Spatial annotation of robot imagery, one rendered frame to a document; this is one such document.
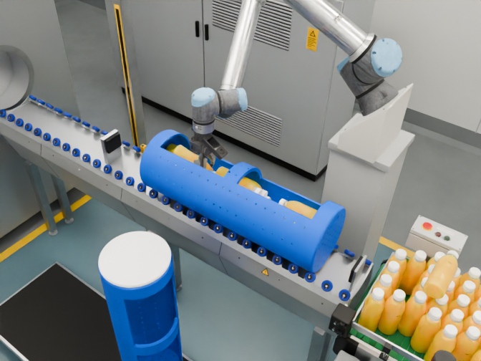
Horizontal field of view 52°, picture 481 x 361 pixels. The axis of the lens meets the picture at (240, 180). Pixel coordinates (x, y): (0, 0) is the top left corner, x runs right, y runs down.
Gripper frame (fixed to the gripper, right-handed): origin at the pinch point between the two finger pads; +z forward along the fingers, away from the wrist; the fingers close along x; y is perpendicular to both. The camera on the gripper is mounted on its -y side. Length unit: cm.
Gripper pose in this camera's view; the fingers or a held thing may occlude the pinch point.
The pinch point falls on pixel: (208, 168)
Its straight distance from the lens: 213.7
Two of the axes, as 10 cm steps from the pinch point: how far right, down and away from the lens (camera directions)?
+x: -5.7, 5.3, -6.3
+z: -0.2, 7.6, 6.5
